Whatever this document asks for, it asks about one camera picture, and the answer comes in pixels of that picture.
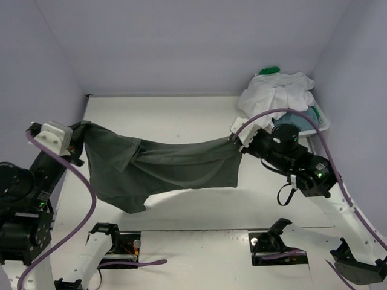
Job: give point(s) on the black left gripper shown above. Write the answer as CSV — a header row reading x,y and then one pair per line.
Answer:
x,y
75,142

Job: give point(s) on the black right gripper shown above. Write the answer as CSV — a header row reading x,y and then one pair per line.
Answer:
x,y
242,148

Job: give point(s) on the dark grey t-shirt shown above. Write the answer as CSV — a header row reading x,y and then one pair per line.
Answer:
x,y
125,171

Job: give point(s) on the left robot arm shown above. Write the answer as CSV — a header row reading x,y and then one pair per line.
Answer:
x,y
26,215

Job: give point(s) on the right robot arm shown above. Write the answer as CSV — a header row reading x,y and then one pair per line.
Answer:
x,y
358,255

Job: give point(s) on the white plastic laundry basket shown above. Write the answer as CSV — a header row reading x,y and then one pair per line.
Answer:
x,y
306,129

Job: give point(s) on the white t-shirt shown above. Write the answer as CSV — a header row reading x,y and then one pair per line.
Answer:
x,y
248,101

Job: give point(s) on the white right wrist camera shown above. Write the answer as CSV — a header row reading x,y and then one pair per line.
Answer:
x,y
247,134

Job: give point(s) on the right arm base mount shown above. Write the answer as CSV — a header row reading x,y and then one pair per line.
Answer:
x,y
267,250

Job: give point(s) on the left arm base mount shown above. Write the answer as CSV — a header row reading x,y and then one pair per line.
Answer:
x,y
124,246

